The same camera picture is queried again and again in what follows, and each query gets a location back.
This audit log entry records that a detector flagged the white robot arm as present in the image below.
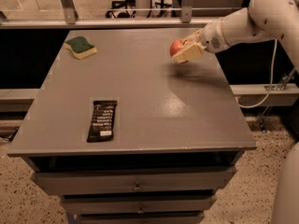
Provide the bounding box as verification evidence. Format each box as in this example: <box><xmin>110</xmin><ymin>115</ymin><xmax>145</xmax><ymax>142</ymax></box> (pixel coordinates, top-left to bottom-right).
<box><xmin>170</xmin><ymin>0</ymin><xmax>299</xmax><ymax>224</ymax></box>

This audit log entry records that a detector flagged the top drawer knob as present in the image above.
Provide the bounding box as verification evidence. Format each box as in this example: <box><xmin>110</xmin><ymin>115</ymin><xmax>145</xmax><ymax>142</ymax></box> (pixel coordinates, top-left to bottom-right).
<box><xmin>133</xmin><ymin>182</ymin><xmax>142</xmax><ymax>192</ymax></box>

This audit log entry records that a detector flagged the black rxbar chocolate wrapper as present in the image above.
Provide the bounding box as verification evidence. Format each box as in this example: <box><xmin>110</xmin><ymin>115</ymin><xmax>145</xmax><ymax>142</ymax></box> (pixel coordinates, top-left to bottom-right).
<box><xmin>87</xmin><ymin>100</ymin><xmax>118</xmax><ymax>143</ymax></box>

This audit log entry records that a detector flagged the grey metal railing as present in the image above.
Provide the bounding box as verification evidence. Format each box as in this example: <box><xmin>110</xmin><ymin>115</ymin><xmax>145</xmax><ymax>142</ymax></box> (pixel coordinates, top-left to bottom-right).
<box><xmin>0</xmin><ymin>0</ymin><xmax>245</xmax><ymax>29</ymax></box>

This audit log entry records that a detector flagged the red apple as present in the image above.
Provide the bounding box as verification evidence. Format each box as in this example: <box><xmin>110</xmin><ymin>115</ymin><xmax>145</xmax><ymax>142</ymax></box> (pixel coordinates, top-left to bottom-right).
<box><xmin>170</xmin><ymin>39</ymin><xmax>186</xmax><ymax>56</ymax></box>

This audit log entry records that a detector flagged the grey drawer cabinet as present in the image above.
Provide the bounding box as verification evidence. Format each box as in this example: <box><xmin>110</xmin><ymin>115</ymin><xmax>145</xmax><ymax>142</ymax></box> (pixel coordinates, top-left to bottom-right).
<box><xmin>8</xmin><ymin>29</ymin><xmax>255</xmax><ymax>224</ymax></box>

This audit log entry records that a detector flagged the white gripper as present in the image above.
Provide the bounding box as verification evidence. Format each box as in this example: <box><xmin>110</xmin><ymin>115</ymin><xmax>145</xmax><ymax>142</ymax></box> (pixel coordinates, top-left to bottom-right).
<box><xmin>171</xmin><ymin>19</ymin><xmax>230</xmax><ymax>63</ymax></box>

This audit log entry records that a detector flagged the green and yellow sponge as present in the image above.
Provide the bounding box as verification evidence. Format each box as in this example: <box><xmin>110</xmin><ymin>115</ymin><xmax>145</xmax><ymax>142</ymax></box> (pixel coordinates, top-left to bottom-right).
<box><xmin>64</xmin><ymin>36</ymin><xmax>97</xmax><ymax>60</ymax></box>

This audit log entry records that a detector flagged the drawer knob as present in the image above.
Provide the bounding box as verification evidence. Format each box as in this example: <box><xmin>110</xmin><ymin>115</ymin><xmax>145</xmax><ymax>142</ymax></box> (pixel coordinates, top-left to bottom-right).
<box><xmin>133</xmin><ymin>182</ymin><xmax>142</xmax><ymax>192</ymax></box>
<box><xmin>137</xmin><ymin>205</ymin><xmax>145</xmax><ymax>215</ymax></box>

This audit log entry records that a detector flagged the white cable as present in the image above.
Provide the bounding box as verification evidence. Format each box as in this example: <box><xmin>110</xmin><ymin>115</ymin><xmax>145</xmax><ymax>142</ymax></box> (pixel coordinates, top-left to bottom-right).
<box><xmin>236</xmin><ymin>38</ymin><xmax>278</xmax><ymax>109</ymax></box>

